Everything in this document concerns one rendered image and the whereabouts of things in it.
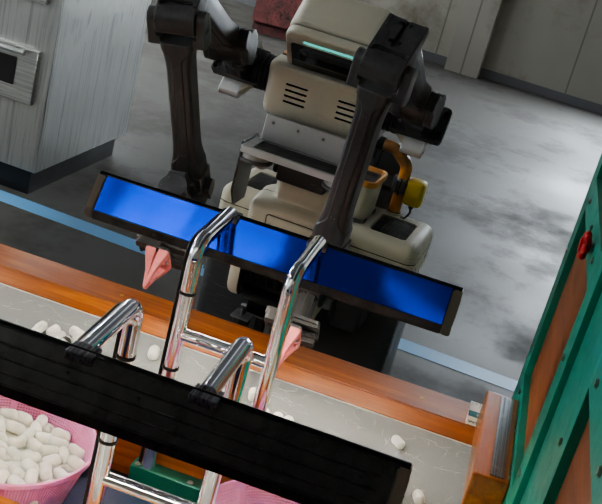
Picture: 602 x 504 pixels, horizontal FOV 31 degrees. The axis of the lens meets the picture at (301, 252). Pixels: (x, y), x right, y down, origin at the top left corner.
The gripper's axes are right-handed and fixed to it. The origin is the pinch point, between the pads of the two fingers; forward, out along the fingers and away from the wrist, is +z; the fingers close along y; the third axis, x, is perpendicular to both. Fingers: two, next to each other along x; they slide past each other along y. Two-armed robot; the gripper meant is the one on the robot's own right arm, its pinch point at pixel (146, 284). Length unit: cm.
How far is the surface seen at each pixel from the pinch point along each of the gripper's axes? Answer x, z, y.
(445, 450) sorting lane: 2, 12, 64
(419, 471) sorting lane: -5, 20, 61
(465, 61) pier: 563, -541, 4
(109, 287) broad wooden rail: 7.7, -0.1, -9.0
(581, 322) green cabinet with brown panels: -55, 9, 74
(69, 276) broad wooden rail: 6.8, 0.7, -17.3
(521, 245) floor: 295, -213, 82
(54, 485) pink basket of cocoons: -35, 49, 11
